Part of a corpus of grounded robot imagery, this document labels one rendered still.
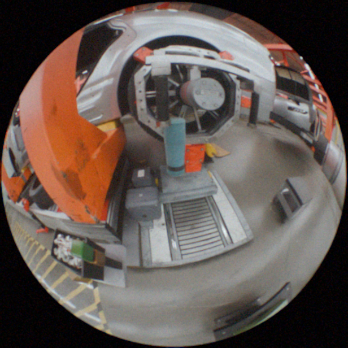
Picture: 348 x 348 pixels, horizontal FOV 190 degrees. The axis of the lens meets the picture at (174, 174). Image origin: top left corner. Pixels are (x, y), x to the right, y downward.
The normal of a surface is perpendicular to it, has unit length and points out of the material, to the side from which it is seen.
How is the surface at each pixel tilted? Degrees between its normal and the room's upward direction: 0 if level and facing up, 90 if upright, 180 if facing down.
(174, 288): 0
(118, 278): 0
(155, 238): 0
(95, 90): 90
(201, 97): 90
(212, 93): 90
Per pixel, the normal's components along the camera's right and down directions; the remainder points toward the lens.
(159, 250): -0.04, -0.77
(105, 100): 0.16, 0.62
